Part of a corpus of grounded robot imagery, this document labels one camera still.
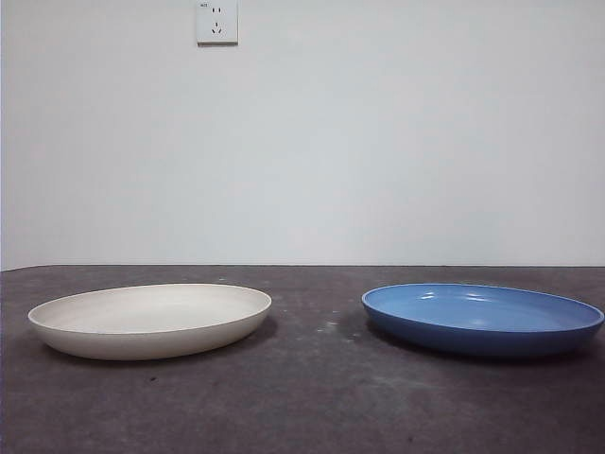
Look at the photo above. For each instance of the white round plate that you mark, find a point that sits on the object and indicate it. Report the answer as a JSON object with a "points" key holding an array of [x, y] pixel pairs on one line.
{"points": [[142, 312]]}

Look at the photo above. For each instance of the blue round plate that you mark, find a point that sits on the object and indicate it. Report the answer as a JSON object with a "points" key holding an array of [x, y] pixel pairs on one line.
{"points": [[472, 307]]}

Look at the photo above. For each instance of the white wall socket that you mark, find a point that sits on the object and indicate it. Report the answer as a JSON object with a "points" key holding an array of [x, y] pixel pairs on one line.
{"points": [[217, 23]]}

